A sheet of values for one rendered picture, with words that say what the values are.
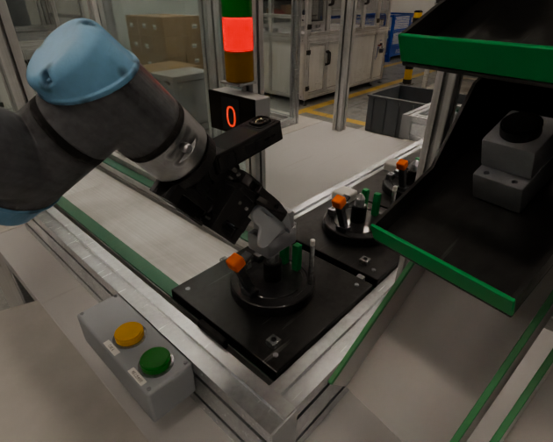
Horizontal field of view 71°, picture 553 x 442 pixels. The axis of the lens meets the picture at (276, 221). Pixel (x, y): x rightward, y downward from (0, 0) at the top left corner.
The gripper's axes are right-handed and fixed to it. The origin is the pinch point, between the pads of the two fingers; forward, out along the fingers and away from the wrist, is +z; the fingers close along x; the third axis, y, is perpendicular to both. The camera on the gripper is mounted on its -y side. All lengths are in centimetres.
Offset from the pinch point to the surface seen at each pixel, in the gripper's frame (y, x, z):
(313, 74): -277, -321, 323
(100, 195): 12, -66, 13
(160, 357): 24.9, -1.1, -3.9
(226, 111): -13.5, -19.9, -2.7
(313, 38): -303, -319, 282
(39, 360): 39.9, -24.9, -2.1
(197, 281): 14.9, -10.7, 4.7
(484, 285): 1.0, 30.8, -14.3
